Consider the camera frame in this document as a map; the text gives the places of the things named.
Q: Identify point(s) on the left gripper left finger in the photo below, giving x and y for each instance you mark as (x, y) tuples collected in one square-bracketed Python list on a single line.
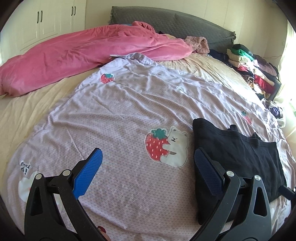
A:
[(53, 210)]

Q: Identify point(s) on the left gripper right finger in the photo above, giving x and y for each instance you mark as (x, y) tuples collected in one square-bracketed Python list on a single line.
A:
[(242, 211)]

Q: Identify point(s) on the black orange sweater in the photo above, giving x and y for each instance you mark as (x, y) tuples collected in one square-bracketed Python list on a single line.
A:
[(245, 156)]

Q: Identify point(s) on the white plastic bag of clothes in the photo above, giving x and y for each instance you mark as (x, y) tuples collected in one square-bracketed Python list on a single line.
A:
[(276, 111)]

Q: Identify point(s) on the pile of folded clothes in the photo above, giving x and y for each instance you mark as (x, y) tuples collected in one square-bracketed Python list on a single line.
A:
[(255, 70)]

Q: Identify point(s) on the right hand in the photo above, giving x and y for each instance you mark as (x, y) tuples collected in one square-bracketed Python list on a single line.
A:
[(103, 232)]

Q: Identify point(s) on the lilac strawberry print blanket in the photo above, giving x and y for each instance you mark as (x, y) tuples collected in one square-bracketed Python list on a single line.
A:
[(140, 114)]

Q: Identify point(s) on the grey storage box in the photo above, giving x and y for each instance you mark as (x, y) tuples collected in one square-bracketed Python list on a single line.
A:
[(277, 86)]

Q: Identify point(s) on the dusty pink fuzzy garment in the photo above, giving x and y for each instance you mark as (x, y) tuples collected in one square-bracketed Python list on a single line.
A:
[(199, 44)]

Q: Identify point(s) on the pink quilt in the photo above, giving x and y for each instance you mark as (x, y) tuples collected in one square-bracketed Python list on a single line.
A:
[(74, 53)]

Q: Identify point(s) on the white wardrobe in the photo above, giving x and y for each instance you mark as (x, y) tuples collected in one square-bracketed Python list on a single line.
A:
[(33, 22)]

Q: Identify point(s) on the grey quilted headboard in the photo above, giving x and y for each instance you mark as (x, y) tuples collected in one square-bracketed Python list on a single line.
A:
[(175, 23)]

